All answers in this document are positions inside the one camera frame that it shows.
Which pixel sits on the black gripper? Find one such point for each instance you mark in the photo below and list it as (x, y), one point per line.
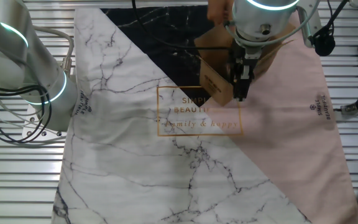
(244, 59)

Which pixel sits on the brown cardboard box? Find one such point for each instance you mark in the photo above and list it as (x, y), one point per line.
(214, 84)

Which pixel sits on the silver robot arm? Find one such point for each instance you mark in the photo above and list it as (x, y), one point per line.
(11, 62)

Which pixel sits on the person's bare hand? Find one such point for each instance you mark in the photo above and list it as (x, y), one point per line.
(219, 11)

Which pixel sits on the marble pink black tablecloth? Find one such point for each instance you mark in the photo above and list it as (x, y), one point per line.
(166, 174)

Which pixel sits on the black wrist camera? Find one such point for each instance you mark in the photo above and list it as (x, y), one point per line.
(324, 45)

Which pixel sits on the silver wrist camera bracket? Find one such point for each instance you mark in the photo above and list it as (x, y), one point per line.
(309, 21)

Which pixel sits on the small camera on mount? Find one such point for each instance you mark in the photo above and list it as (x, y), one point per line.
(357, 105)

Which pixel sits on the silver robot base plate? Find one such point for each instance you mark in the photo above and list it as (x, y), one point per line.
(30, 127)

